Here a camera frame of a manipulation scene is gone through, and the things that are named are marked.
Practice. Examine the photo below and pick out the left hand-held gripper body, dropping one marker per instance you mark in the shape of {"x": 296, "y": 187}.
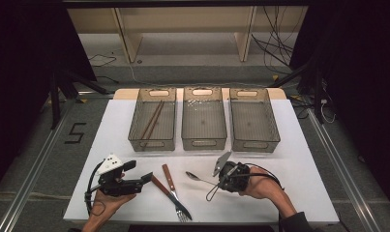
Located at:
{"x": 118, "y": 187}

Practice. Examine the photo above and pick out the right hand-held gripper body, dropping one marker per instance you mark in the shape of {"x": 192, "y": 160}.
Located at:
{"x": 236, "y": 179}

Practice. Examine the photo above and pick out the steel spoon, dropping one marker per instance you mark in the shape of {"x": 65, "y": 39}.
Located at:
{"x": 192, "y": 175}

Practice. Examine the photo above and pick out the brown wooden chopstick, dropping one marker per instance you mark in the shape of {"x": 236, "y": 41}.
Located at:
{"x": 151, "y": 118}
{"x": 155, "y": 122}

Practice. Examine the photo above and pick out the smoky clear plastic bin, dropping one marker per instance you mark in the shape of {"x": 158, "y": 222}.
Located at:
{"x": 165, "y": 124}
{"x": 204, "y": 124}
{"x": 254, "y": 124}

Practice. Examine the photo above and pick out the person's left hand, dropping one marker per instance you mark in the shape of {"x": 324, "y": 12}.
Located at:
{"x": 107, "y": 206}

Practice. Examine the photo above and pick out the person's right hand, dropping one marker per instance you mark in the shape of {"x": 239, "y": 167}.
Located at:
{"x": 263, "y": 188}

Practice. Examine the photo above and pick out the black metal stand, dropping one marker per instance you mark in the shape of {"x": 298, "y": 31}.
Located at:
{"x": 316, "y": 93}
{"x": 55, "y": 103}

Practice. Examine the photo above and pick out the black curtain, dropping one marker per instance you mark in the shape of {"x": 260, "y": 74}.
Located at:
{"x": 360, "y": 80}
{"x": 21, "y": 80}

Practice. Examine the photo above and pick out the light wooden shelf unit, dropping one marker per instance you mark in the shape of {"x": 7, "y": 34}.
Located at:
{"x": 189, "y": 19}

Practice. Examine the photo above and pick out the aluminium floor rail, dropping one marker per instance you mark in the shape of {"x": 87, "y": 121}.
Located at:
{"x": 31, "y": 180}
{"x": 344, "y": 180}

